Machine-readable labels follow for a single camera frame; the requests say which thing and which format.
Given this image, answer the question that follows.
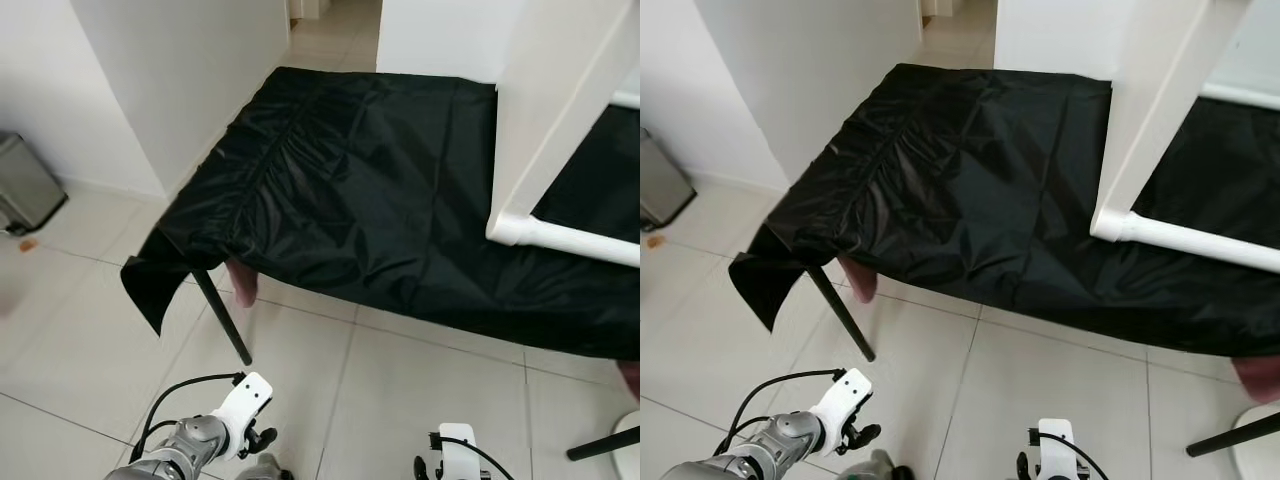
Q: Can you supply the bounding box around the white plastic children table top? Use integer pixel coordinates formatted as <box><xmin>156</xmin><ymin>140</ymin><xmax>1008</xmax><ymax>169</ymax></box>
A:
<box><xmin>487</xmin><ymin>0</ymin><xmax>641</xmax><ymax>243</ymax></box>
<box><xmin>1090</xmin><ymin>0</ymin><xmax>1253</xmax><ymax>241</ymax></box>

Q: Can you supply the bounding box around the grey left robot foot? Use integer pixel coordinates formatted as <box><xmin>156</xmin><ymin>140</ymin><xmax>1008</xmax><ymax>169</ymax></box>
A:
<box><xmin>235</xmin><ymin>454</ymin><xmax>293</xmax><ymax>480</ymax></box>
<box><xmin>838</xmin><ymin>449</ymin><xmax>917</xmax><ymax>480</ymax></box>

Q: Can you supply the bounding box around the black metal table leg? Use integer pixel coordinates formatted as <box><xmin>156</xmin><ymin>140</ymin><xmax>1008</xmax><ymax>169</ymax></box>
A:
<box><xmin>805</xmin><ymin>264</ymin><xmax>879</xmax><ymax>364</ymax></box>
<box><xmin>566</xmin><ymin>427</ymin><xmax>641</xmax><ymax>462</ymax></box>
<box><xmin>190</xmin><ymin>268</ymin><xmax>254</xmax><ymax>367</ymax></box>
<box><xmin>1186</xmin><ymin>409</ymin><xmax>1280</xmax><ymax>459</ymax></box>

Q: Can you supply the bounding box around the silver metal trash bin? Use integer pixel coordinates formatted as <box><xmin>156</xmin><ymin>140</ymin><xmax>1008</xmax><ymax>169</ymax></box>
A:
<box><xmin>640</xmin><ymin>129</ymin><xmax>698</xmax><ymax>234</ymax></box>
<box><xmin>0</xmin><ymin>131</ymin><xmax>69</xmax><ymax>237</ymax></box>

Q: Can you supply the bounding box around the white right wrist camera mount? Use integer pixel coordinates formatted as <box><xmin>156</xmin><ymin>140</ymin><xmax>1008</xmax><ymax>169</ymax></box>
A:
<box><xmin>1034</xmin><ymin>417</ymin><xmax>1077</xmax><ymax>480</ymax></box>
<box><xmin>437</xmin><ymin>422</ymin><xmax>480</xmax><ymax>480</ymax></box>

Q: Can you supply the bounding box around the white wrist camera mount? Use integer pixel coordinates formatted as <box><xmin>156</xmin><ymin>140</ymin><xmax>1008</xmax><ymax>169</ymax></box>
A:
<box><xmin>808</xmin><ymin>367</ymin><xmax>874</xmax><ymax>457</ymax></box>
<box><xmin>208</xmin><ymin>371</ymin><xmax>275</xmax><ymax>460</ymax></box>
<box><xmin>1034</xmin><ymin>417</ymin><xmax>1077</xmax><ymax>480</ymax></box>
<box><xmin>437</xmin><ymin>422</ymin><xmax>480</xmax><ymax>480</ymax></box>

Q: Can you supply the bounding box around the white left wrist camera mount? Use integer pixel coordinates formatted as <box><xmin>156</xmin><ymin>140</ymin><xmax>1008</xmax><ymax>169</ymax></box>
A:
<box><xmin>808</xmin><ymin>367</ymin><xmax>874</xmax><ymax>457</ymax></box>
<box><xmin>208</xmin><ymin>371</ymin><xmax>275</xmax><ymax>460</ymax></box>

